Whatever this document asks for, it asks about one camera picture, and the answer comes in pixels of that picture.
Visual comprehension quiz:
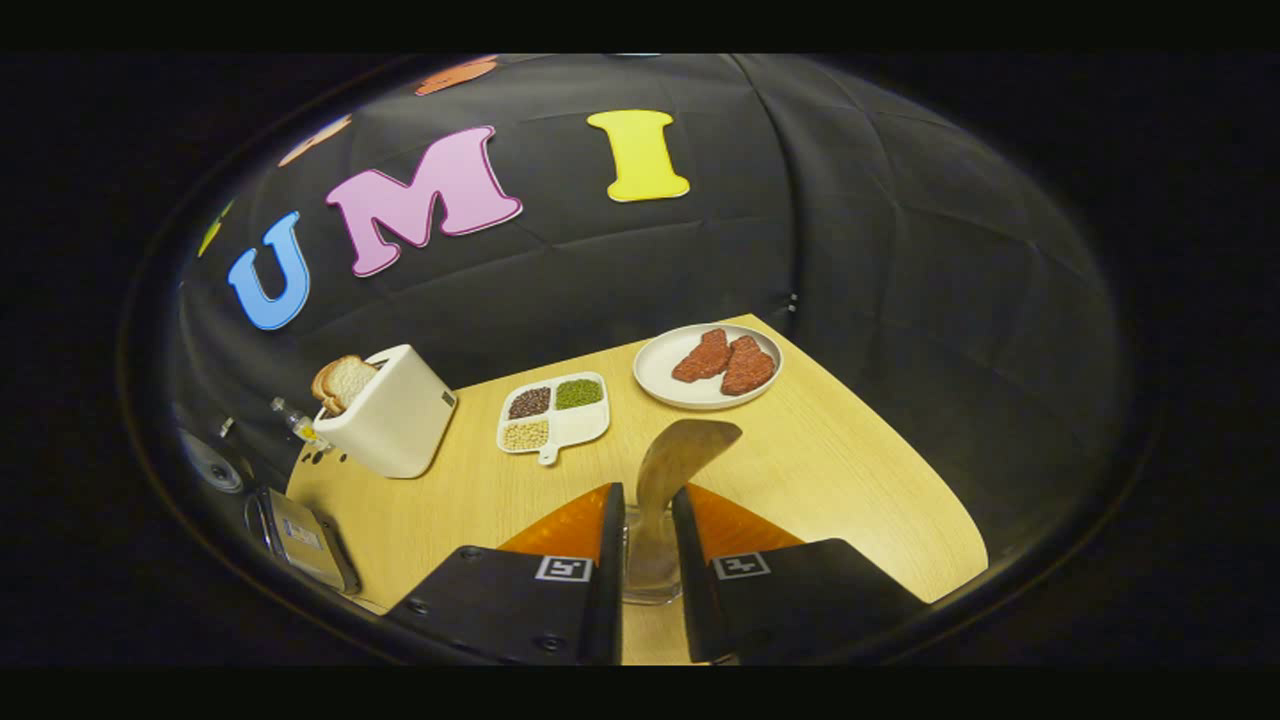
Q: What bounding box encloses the dark grey rice cooker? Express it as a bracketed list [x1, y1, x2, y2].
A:
[178, 425, 361, 596]

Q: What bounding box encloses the red meat piece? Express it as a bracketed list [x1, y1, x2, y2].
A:
[671, 328, 732, 383]
[721, 336, 778, 396]

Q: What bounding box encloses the metal wire chopstick holder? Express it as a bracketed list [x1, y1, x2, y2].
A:
[622, 505, 686, 606]

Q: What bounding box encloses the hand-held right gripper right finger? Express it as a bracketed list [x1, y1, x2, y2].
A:
[672, 484, 926, 663]

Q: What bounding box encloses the white toaster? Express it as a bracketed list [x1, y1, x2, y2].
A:
[313, 344, 458, 479]

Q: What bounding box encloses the small glass bottle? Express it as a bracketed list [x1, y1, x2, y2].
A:
[271, 397, 331, 451]

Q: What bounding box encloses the white round plate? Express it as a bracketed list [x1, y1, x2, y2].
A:
[633, 323, 784, 411]

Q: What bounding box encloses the white divided grain dish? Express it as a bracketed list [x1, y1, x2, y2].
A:
[496, 371, 611, 467]

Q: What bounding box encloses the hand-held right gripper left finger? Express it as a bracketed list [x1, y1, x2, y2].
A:
[385, 482, 626, 666]

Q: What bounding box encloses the black backdrop cloth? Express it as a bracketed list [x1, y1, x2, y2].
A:
[175, 55, 1119, 561]

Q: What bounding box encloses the bread slice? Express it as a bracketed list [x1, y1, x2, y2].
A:
[322, 355, 379, 411]
[311, 362, 346, 416]

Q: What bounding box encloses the wooden spoon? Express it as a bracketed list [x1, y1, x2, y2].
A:
[622, 419, 743, 601]

